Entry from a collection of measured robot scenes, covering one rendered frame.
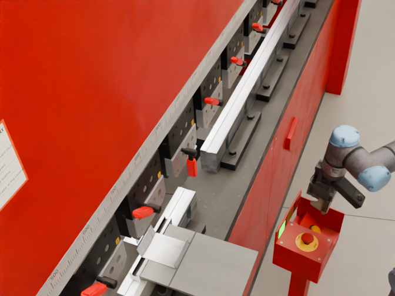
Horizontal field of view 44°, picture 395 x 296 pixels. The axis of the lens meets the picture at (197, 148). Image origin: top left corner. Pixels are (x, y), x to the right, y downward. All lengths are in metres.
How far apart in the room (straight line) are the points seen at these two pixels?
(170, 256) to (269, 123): 0.76
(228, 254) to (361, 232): 1.46
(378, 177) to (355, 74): 2.42
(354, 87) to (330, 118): 0.38
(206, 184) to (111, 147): 0.77
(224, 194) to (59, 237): 0.86
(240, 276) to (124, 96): 0.60
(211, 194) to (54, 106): 0.96
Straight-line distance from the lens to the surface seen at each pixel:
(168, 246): 1.35
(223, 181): 1.66
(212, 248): 1.34
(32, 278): 0.83
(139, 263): 1.34
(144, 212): 1.04
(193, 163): 1.26
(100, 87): 0.84
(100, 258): 1.01
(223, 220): 1.55
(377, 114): 3.40
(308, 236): 1.62
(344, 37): 3.26
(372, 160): 1.37
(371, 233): 2.71
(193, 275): 1.30
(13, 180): 0.71
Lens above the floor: 2.11
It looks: 44 degrees down
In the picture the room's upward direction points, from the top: 4 degrees counter-clockwise
